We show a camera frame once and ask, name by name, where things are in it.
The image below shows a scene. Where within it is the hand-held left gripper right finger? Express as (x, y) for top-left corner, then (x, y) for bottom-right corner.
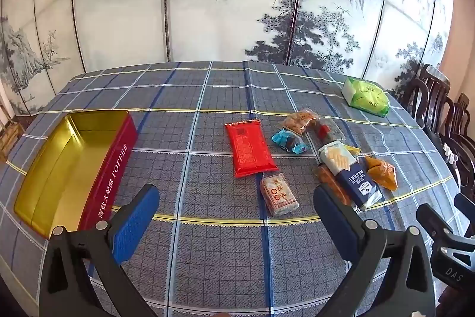
(313, 185), (436, 317)

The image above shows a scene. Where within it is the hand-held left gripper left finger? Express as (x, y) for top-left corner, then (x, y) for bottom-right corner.
(39, 184), (161, 317)

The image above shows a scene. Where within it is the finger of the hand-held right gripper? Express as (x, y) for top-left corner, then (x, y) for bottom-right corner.
(453, 193), (475, 228)
(416, 204), (463, 247)

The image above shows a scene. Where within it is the red tin box gold inside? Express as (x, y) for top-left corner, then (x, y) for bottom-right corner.
(14, 110), (139, 239)

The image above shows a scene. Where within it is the clear packet brown cake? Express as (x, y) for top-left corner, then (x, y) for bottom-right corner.
(260, 173), (300, 217)

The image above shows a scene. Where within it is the clear packet dark snack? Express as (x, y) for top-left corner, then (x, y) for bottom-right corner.
(313, 118), (347, 149)

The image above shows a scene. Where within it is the blue candy packet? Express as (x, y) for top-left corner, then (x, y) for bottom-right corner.
(270, 128), (309, 155)

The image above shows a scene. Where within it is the clear packet peanut snack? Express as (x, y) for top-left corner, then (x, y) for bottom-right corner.
(279, 109), (320, 135)

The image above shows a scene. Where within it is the red snack packet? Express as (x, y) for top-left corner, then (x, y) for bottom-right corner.
(225, 120), (279, 178)

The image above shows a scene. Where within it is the clear packet orange snack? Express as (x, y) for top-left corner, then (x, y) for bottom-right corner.
(313, 164), (351, 207)

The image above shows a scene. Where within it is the navy white cracker packet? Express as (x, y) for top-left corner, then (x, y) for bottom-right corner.
(318, 141), (383, 211)

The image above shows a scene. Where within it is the dark wooden chair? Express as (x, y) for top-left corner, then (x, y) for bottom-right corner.
(441, 92), (475, 199)
(401, 64), (455, 154)

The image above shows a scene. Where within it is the grey plaid tablecloth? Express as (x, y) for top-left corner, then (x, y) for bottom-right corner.
(0, 61), (463, 317)

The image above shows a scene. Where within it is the green snack bag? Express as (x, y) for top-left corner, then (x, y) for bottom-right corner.
(341, 77), (390, 117)

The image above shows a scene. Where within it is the light wooden chair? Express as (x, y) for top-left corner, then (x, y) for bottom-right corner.
(0, 94), (26, 163)

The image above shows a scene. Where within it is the ink landscape folding screen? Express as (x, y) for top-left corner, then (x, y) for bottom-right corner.
(0, 0), (457, 115)

